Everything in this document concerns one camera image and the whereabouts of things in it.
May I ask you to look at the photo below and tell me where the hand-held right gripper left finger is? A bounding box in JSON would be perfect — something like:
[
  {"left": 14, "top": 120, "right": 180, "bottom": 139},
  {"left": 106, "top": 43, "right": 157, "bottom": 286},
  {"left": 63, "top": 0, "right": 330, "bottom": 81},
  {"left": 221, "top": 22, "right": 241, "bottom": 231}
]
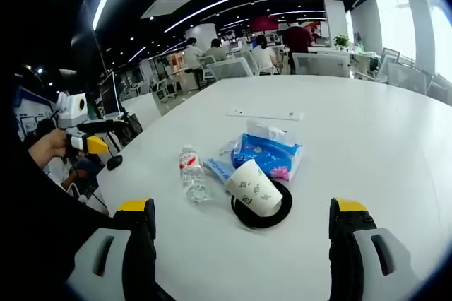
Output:
[{"left": 66, "top": 197, "right": 167, "bottom": 301}]

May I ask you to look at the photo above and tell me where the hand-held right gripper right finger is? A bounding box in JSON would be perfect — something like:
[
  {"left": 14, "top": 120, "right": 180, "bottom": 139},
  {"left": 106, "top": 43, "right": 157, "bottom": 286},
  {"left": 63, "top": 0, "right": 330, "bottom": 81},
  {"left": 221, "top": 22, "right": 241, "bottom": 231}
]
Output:
[{"left": 328, "top": 197, "right": 430, "bottom": 301}]

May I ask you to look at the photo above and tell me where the clear plastic water bottle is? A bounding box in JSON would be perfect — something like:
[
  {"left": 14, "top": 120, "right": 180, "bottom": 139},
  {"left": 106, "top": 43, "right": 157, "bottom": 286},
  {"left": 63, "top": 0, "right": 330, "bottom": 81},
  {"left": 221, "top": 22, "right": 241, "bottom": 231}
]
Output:
[{"left": 178, "top": 143, "right": 213, "bottom": 203}]

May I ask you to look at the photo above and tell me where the black round coaster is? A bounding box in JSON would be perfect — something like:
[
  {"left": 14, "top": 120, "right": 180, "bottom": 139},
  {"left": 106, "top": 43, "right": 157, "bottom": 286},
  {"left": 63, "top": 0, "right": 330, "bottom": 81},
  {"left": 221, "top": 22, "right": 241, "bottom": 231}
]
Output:
[{"left": 230, "top": 178, "right": 294, "bottom": 230}]

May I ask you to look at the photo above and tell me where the blue white packet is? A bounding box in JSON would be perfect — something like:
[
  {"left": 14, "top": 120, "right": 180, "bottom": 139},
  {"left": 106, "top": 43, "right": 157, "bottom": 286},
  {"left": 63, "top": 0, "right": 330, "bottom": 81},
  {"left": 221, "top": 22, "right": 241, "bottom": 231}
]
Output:
[{"left": 203, "top": 157, "right": 234, "bottom": 184}]

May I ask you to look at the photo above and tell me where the clear plastic wrapper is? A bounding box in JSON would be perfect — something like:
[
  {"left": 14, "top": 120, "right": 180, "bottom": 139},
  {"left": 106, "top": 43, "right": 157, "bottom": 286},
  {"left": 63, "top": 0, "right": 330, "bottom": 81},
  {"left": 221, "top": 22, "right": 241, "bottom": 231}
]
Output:
[{"left": 216, "top": 139, "right": 242, "bottom": 158}]

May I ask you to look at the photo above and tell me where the white patterned paper cup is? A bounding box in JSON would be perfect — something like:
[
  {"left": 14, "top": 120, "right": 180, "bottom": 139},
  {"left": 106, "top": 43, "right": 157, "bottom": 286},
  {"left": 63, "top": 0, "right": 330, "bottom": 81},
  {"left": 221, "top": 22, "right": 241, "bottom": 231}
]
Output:
[{"left": 225, "top": 158, "right": 284, "bottom": 218}]

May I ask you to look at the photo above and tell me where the blue tissue pack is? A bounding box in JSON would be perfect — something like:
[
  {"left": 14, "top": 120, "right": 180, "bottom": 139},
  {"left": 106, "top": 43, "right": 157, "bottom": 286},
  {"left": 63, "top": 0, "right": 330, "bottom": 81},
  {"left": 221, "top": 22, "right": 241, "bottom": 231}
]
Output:
[{"left": 230, "top": 120, "right": 304, "bottom": 183}]

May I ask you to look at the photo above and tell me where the person's left hand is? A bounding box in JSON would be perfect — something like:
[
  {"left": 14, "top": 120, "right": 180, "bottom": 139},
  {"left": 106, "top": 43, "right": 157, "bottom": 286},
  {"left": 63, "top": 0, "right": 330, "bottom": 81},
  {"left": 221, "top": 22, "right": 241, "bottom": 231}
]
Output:
[{"left": 28, "top": 127, "right": 69, "bottom": 168}]

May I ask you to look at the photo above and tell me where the black computer mouse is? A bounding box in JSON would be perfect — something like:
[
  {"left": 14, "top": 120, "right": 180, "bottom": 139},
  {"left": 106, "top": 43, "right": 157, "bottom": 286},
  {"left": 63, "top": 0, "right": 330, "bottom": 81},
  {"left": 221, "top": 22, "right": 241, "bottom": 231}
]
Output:
[{"left": 106, "top": 154, "right": 124, "bottom": 172}]

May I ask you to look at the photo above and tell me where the computer monitor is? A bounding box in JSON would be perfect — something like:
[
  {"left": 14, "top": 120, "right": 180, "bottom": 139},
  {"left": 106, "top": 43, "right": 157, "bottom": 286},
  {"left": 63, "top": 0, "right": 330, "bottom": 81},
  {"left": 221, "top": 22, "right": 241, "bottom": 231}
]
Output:
[{"left": 99, "top": 71, "right": 124, "bottom": 120}]

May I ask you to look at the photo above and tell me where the white table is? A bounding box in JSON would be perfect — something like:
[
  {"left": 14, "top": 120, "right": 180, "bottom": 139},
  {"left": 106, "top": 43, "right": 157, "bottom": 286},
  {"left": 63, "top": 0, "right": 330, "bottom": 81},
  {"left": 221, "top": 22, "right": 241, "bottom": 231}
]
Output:
[{"left": 94, "top": 74, "right": 452, "bottom": 301}]

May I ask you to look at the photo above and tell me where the ceiling air conditioner unit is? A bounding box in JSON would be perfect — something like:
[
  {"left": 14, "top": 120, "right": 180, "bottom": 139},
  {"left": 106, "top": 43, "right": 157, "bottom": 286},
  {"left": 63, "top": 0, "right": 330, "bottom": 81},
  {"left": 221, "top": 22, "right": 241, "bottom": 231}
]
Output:
[{"left": 140, "top": 0, "right": 194, "bottom": 20}]

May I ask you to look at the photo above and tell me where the white mesh office chair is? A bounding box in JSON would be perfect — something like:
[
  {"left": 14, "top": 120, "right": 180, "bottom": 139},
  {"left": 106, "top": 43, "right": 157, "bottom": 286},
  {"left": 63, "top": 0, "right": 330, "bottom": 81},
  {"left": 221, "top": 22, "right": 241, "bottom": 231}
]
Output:
[
  {"left": 386, "top": 61, "right": 429, "bottom": 96},
  {"left": 376, "top": 47, "right": 401, "bottom": 73},
  {"left": 292, "top": 52, "right": 351, "bottom": 78},
  {"left": 206, "top": 57, "right": 254, "bottom": 83}
]

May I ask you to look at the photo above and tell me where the white table socket panel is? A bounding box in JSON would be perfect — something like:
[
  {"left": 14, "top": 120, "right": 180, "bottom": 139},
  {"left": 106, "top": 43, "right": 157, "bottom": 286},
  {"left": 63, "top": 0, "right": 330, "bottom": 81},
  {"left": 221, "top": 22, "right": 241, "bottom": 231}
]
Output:
[{"left": 226, "top": 107, "right": 305, "bottom": 122}]

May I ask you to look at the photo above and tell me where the green potted plant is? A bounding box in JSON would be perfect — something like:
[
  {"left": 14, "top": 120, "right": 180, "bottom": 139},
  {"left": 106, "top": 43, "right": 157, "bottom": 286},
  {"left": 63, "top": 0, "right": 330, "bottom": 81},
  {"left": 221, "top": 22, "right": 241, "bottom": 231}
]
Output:
[{"left": 333, "top": 34, "right": 351, "bottom": 50}]

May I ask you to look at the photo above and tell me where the red wall screen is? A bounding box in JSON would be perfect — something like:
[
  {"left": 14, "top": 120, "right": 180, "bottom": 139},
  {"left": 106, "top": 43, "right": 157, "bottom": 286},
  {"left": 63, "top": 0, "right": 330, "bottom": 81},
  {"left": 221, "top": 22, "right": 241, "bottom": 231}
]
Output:
[{"left": 250, "top": 15, "right": 280, "bottom": 32}]

